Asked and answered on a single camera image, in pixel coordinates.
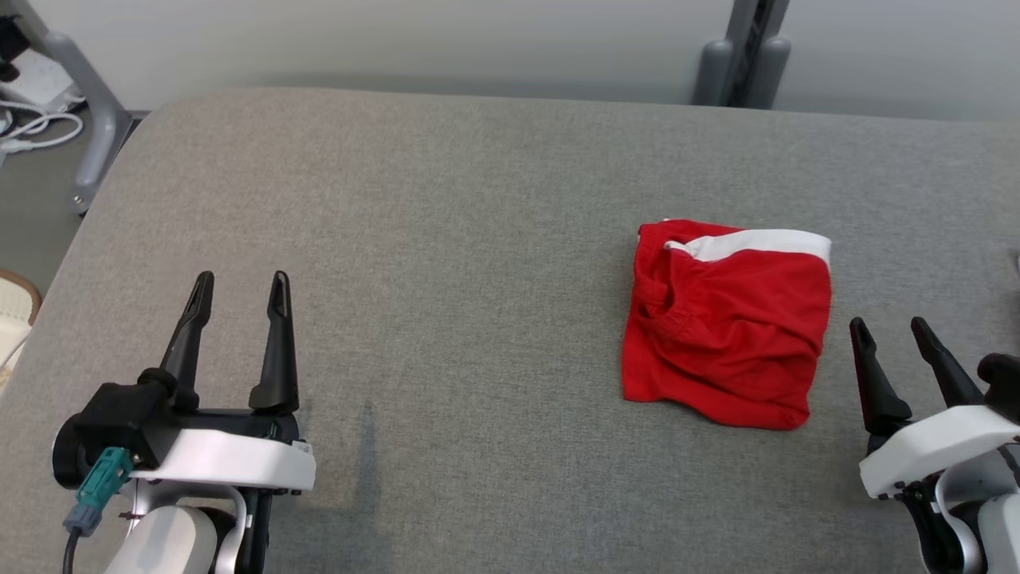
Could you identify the red white-striped shorts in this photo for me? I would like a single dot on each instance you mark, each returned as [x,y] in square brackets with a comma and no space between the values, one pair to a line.
[733,343]

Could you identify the grey metal wall post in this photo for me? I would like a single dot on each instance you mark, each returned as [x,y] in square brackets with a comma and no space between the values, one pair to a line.
[741,56]

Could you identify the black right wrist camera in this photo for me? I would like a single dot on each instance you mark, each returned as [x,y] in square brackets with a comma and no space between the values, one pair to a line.
[1002,383]

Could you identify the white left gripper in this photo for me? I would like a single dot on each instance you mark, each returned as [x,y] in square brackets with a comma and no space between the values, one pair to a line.
[231,462]

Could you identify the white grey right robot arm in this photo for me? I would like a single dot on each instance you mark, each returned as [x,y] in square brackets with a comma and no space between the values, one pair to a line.
[996,526]

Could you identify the white power strip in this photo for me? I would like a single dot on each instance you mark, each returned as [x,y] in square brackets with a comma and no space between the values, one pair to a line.
[40,80]

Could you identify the beige woven basket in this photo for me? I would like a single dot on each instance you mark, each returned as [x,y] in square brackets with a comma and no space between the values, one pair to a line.
[16,319]

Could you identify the grey metal table leg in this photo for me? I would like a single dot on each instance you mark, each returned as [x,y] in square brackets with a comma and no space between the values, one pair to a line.
[100,119]

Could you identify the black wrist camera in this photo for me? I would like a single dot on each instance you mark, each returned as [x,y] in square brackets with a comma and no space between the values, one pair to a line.
[1002,383]
[119,422]

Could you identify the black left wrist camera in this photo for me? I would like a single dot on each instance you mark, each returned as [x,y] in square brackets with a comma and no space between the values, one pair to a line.
[119,422]

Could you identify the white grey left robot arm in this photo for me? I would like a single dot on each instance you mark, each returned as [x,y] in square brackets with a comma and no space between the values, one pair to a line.
[171,538]

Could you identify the black device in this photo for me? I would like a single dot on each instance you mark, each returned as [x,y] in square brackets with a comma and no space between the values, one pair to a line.
[9,44]

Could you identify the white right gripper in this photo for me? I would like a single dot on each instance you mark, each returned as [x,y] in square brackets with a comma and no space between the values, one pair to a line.
[932,450]

